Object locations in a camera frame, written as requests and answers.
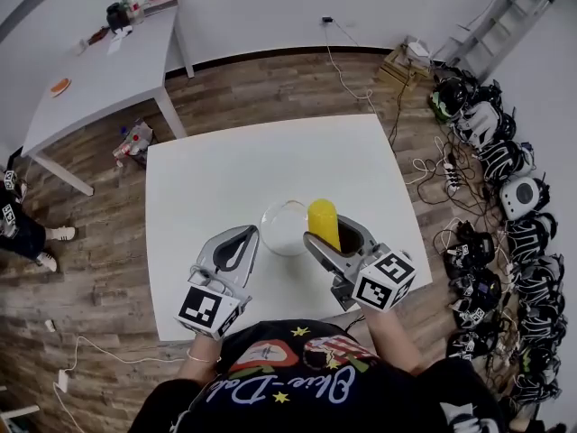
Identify white box with orange item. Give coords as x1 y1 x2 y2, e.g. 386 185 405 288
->
142 0 180 18

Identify white side table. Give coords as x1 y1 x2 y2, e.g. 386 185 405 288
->
20 0 197 198

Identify thin silver bracelet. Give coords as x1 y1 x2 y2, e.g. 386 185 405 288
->
186 347 223 364

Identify small orange plate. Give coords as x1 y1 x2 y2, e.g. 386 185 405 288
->
49 78 74 99

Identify crumpled plastic bag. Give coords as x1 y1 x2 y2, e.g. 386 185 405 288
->
112 118 155 169

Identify white round headset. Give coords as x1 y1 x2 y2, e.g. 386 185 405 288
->
499 176 544 221

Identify pile of black headsets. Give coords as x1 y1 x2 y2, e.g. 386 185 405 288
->
429 67 570 426

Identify black round container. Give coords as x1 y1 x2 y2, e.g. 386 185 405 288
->
105 1 131 33

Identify white paper sheets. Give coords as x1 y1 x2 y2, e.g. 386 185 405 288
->
106 26 134 57

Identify person's black printed shirt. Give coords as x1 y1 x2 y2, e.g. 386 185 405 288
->
130 319 513 433

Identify person's left forearm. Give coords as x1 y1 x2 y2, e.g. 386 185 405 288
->
174 331 225 395

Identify grey metal ladder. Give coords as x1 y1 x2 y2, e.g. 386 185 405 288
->
443 0 557 86

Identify person's right forearm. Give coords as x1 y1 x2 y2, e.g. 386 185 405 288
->
360 303 430 377

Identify long white cable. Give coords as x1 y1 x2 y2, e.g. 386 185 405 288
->
52 334 193 433

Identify white power strip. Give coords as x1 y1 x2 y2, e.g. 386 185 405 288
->
443 161 462 194

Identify cluster of small bottles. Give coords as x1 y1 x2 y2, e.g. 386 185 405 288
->
125 0 146 25

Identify white device on crate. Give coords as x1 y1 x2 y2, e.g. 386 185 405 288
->
402 37 433 68

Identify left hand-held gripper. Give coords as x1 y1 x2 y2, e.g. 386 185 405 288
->
173 224 261 343

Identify wooden crate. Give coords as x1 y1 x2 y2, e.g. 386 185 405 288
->
376 45 433 93

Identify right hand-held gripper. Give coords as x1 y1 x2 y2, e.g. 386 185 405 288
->
302 214 418 314

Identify dark brown packet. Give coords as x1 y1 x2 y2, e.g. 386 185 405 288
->
87 25 111 47

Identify clear glass plate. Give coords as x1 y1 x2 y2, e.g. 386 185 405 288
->
259 199 313 257

